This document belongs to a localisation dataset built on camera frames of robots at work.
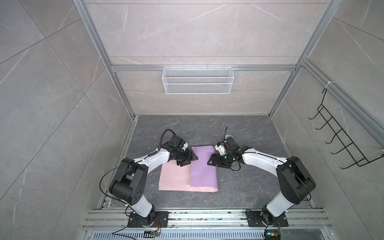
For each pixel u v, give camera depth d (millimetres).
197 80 1009
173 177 878
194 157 836
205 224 730
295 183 454
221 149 845
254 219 730
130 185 451
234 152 684
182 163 809
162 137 711
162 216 747
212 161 811
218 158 780
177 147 757
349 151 635
